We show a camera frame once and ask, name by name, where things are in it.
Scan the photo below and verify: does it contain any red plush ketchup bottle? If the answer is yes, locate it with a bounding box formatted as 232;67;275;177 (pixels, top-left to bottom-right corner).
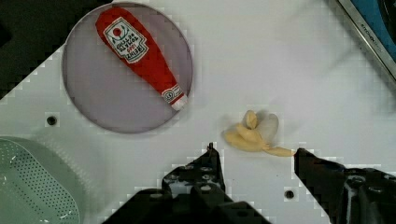
95;7;188;111

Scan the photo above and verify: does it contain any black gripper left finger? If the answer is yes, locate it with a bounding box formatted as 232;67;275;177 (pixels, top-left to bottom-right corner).
103;145;271;224

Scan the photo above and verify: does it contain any grey round plate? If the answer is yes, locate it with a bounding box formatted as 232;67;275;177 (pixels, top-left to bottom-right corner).
62;2;193;133

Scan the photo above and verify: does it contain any yellow plush peeled banana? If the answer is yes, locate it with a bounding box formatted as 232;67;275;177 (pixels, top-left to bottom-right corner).
224;110;294;157

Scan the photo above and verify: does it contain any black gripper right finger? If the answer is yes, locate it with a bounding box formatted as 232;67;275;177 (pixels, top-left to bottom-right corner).
293;148;396;224

